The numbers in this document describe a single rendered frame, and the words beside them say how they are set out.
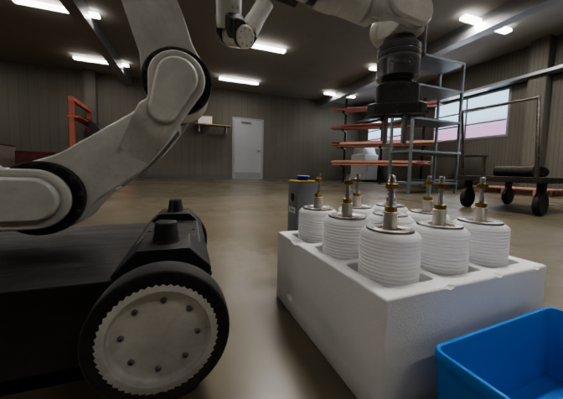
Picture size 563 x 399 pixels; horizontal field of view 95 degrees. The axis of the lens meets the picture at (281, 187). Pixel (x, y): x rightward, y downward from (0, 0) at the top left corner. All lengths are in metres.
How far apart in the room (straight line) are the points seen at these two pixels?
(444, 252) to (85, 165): 0.69
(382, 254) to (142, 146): 0.51
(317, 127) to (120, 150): 10.07
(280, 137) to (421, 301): 9.57
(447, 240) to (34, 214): 0.72
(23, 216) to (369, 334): 0.61
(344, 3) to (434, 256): 0.49
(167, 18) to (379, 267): 0.65
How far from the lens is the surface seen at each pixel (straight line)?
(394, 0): 0.63
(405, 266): 0.45
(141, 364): 0.50
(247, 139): 9.48
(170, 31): 0.69
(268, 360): 0.56
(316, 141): 10.48
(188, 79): 0.61
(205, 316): 0.46
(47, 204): 0.63
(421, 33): 0.72
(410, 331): 0.44
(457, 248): 0.53
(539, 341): 0.66
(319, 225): 0.62
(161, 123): 0.60
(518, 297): 0.64
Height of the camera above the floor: 0.34
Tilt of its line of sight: 4 degrees down
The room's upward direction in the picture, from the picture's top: 1 degrees clockwise
